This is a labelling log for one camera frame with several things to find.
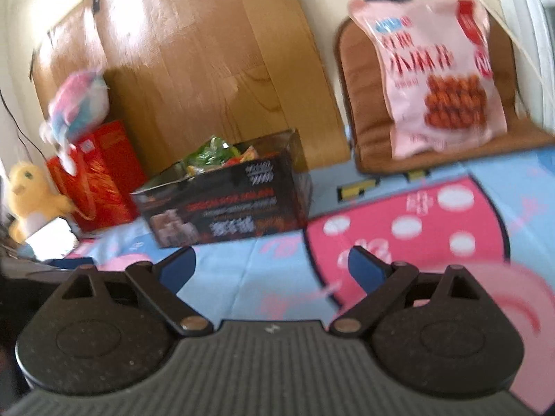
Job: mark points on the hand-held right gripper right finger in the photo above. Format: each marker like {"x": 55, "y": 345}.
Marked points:
{"x": 364, "y": 271}

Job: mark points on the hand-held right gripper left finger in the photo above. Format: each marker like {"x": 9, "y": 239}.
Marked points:
{"x": 180, "y": 271}

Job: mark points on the black cardboard box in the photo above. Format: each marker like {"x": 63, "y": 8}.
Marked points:
{"x": 230, "y": 203}

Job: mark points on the bright green snack packet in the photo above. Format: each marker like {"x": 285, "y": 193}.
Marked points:
{"x": 212, "y": 151}

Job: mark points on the orange red snack packet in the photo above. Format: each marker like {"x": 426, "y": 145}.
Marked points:
{"x": 249, "y": 154}

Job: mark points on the yellow duck plush toy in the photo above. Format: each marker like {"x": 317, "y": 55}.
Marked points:
{"x": 30, "y": 195}

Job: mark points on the blue pig printed blanket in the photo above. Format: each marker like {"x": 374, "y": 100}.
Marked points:
{"x": 433, "y": 225}

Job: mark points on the red gift bag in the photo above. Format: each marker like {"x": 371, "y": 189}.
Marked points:
{"x": 112, "y": 160}

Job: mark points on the pastel unicorn plush toy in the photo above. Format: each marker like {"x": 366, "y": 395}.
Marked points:
{"x": 78, "y": 104}

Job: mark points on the wooden headboard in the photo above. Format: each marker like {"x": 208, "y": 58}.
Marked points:
{"x": 195, "y": 52}

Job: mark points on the large pink snack bag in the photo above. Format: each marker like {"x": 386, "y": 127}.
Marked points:
{"x": 433, "y": 52}

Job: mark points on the white window frame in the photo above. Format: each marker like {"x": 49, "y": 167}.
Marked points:
{"x": 533, "y": 30}

